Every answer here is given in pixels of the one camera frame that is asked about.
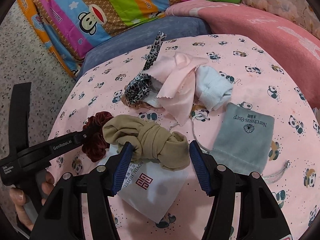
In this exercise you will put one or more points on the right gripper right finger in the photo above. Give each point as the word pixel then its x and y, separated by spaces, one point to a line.
pixel 199 165

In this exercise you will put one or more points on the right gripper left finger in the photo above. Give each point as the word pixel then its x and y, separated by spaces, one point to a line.
pixel 119 166

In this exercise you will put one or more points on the beige knotted stocking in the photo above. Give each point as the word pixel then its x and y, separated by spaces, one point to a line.
pixel 149 140

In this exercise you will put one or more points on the dark red velvet scrunchie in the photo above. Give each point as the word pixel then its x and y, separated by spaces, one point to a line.
pixel 95 145

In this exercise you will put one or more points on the white hotel paper bag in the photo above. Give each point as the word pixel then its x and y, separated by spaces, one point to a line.
pixel 150 191

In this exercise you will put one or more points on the grey velvet pouch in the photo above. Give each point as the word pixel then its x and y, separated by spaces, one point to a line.
pixel 243 141

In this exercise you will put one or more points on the leopard print hair band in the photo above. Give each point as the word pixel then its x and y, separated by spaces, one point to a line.
pixel 139 88

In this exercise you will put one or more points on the white folded sock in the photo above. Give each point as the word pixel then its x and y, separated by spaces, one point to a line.
pixel 212 90

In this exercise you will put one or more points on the pink cleaning cloth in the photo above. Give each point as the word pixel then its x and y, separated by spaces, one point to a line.
pixel 177 75

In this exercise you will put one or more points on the pink panda print sheet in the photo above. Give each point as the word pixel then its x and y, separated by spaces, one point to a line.
pixel 260 84

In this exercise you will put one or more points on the blue grey mattress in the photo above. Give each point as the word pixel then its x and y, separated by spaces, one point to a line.
pixel 143 35

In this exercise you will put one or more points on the pink towel blanket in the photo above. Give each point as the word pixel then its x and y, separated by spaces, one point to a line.
pixel 294 48

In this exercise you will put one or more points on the colourful monkey print quilt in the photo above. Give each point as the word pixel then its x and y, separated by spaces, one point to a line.
pixel 71 28

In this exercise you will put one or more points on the grey floral pillow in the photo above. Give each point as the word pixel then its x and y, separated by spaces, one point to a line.
pixel 299 12

